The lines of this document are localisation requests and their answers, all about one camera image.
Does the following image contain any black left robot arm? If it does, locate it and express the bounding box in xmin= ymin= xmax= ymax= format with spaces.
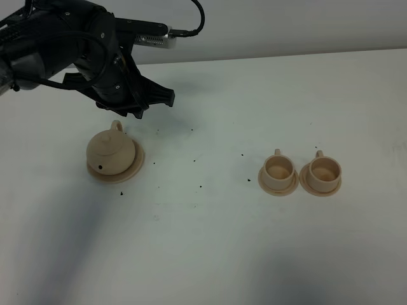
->
xmin=1 ymin=1 xmax=175 ymax=118

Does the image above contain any right beige teacup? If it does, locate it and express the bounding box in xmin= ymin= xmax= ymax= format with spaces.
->
xmin=307 ymin=150 xmax=341 ymax=192

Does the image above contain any right teacup saucer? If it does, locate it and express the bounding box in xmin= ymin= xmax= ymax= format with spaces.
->
xmin=299 ymin=164 xmax=341 ymax=197

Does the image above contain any teacup saucer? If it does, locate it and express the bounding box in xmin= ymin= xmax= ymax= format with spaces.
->
xmin=299 ymin=164 xmax=341 ymax=197
xmin=258 ymin=168 xmax=299 ymax=196

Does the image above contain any beige teacup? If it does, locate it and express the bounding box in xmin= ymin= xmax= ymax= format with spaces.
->
xmin=307 ymin=150 xmax=341 ymax=192
xmin=263 ymin=149 xmax=294 ymax=179

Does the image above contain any beige teapot saucer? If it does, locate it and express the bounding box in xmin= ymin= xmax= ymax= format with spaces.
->
xmin=86 ymin=140 xmax=144 ymax=184

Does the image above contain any left beige teacup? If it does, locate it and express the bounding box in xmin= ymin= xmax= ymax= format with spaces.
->
xmin=263 ymin=149 xmax=294 ymax=179

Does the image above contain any left teacup saucer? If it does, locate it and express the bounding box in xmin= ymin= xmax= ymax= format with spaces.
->
xmin=258 ymin=168 xmax=299 ymax=196

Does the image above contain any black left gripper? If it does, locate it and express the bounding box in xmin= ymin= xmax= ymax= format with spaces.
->
xmin=63 ymin=12 xmax=175 ymax=119

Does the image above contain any black smooth usb cable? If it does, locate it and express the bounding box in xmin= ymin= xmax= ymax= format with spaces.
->
xmin=170 ymin=0 xmax=206 ymax=38

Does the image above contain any beige teapot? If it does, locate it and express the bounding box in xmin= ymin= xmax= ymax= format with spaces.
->
xmin=86 ymin=120 xmax=136 ymax=175

